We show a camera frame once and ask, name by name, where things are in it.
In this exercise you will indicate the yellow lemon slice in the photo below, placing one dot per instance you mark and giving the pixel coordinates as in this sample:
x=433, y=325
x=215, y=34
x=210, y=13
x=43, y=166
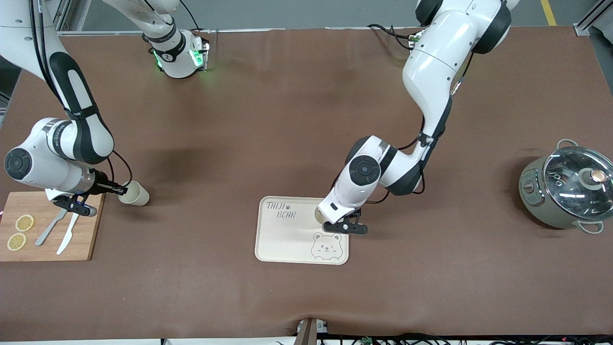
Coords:
x=17, y=241
x=24, y=223

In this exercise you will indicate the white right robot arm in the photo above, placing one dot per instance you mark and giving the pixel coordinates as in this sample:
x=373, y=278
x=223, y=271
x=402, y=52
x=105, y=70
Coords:
x=43, y=158

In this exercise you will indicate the brown table cover mat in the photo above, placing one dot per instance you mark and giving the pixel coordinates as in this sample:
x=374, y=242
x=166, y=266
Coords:
x=268, y=120

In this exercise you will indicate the blue-grey plastic knife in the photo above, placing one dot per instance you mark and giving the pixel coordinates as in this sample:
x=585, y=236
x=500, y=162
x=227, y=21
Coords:
x=48, y=230

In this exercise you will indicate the glass pot lid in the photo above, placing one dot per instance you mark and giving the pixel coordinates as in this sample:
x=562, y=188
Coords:
x=565, y=191

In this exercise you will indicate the white bear print tray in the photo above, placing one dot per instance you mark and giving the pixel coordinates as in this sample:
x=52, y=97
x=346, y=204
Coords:
x=287, y=239

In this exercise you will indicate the white plastic knife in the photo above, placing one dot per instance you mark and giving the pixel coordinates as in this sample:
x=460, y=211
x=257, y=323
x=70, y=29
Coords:
x=67, y=235

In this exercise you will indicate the bamboo cutting board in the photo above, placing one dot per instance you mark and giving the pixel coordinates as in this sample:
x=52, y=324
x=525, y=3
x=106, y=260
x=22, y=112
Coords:
x=86, y=239

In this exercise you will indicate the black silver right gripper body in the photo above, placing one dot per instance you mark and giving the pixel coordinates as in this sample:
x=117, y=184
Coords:
x=101, y=183

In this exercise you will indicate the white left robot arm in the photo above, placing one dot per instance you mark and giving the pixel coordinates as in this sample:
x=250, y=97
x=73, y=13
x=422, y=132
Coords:
x=431, y=62

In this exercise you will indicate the aluminium frame profile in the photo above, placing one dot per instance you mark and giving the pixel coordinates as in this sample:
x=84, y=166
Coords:
x=67, y=17
x=591, y=17

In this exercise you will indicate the white plastic cup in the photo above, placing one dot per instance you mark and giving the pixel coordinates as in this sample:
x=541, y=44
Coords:
x=320, y=215
x=136, y=194

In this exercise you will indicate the grey-green electric cooking pot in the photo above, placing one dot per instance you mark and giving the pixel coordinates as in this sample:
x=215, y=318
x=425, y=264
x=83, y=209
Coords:
x=531, y=191

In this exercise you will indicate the metal camera stand bracket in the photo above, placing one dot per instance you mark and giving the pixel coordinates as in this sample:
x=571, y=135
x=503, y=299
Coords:
x=309, y=333

